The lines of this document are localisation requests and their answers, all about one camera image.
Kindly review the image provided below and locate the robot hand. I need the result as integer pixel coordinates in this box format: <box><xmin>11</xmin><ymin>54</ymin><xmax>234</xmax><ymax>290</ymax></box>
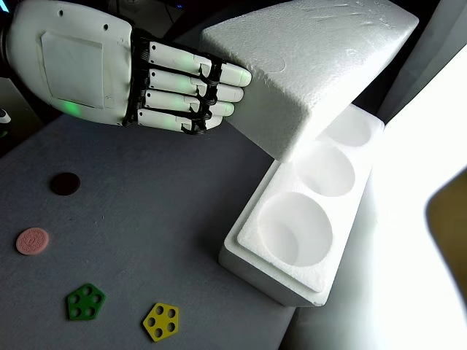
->
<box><xmin>5</xmin><ymin>0</ymin><xmax>253</xmax><ymax>136</ymax></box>

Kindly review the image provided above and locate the white styrofoam lid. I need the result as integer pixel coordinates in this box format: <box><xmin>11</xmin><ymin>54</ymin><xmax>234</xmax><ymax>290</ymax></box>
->
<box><xmin>199</xmin><ymin>0</ymin><xmax>420</xmax><ymax>163</ymax></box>

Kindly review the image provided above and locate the white styrofoam box base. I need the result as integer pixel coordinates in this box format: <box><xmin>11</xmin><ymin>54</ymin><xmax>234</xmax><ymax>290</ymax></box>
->
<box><xmin>217</xmin><ymin>104</ymin><xmax>386</xmax><ymax>308</ymax></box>

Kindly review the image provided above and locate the dark brown round disc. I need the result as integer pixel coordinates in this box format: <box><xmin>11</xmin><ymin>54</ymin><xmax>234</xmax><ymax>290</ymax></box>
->
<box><xmin>50</xmin><ymin>171</ymin><xmax>82</xmax><ymax>197</ymax></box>

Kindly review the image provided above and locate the grey table cloth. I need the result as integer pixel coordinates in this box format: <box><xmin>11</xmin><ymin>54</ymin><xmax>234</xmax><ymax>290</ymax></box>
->
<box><xmin>0</xmin><ymin>27</ymin><xmax>296</xmax><ymax>350</ymax></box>

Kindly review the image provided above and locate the pink round disc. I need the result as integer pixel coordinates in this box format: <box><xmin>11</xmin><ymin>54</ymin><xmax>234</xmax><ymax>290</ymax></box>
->
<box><xmin>15</xmin><ymin>227</ymin><xmax>50</xmax><ymax>256</ymax></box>

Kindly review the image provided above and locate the green pentagon block with holes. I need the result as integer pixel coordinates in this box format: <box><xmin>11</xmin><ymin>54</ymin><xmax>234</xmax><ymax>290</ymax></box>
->
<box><xmin>66</xmin><ymin>283</ymin><xmax>107</xmax><ymax>322</ymax></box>

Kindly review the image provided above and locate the yellow pentagon block with holes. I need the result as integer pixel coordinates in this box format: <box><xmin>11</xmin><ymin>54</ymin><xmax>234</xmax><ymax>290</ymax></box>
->
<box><xmin>142</xmin><ymin>302</ymin><xmax>181</xmax><ymax>343</ymax></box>

